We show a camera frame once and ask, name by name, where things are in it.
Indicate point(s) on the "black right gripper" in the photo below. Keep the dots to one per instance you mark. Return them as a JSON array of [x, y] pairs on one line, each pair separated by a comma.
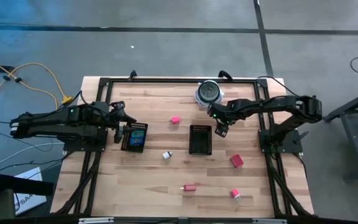
[[221, 117]]

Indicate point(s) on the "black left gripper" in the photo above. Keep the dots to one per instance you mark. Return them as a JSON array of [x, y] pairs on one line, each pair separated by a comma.
[[115, 113]]

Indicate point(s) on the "black aluminium table frame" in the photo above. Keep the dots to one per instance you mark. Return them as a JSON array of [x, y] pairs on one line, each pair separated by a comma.
[[182, 80]]

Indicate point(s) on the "white printed box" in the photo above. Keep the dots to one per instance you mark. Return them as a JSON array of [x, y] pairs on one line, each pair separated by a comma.
[[31, 202]]

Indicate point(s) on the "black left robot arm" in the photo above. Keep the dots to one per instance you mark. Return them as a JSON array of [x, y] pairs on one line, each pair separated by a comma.
[[48, 124]]

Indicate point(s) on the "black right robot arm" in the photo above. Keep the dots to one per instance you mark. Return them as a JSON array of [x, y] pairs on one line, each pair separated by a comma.
[[275, 107]]

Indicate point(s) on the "black flat bar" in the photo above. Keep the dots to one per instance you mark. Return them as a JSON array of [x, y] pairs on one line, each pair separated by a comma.
[[26, 186]]

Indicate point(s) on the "black plastic slotted basket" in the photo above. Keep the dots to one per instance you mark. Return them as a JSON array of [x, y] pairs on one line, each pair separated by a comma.
[[126, 146], [200, 140]]

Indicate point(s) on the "crimson square charger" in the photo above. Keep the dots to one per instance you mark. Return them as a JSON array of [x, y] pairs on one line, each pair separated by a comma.
[[236, 161]]

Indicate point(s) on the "silver metal bracket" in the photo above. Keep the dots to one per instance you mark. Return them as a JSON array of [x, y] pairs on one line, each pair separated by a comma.
[[95, 220], [269, 221]]

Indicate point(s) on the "red rectangular charger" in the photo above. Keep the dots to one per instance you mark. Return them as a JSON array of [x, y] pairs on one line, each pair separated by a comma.
[[190, 187]]

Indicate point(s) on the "pink cube charger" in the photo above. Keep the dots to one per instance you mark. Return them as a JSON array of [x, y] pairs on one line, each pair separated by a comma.
[[175, 120]]

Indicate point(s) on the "black metal stand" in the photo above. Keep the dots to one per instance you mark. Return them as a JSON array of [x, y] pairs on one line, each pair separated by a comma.
[[346, 108]]

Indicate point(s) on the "small pink charger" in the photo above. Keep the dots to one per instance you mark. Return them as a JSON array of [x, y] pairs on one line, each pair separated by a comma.
[[235, 193]]

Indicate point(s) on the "white charger with dark end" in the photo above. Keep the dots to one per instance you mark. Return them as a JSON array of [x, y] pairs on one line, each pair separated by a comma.
[[166, 155]]

